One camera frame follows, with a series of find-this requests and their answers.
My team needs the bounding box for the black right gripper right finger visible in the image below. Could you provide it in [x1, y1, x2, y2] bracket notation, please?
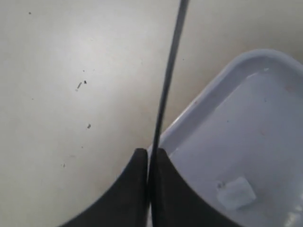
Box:
[151, 148, 239, 227]

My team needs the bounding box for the white rectangular plastic tray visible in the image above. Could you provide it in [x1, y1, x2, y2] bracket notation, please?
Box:
[159, 49, 303, 227]

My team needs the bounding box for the thin metal skewer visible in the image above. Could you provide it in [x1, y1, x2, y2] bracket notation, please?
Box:
[148, 0, 189, 227]

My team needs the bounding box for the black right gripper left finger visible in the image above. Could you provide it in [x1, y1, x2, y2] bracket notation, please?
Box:
[63, 148, 148, 227]

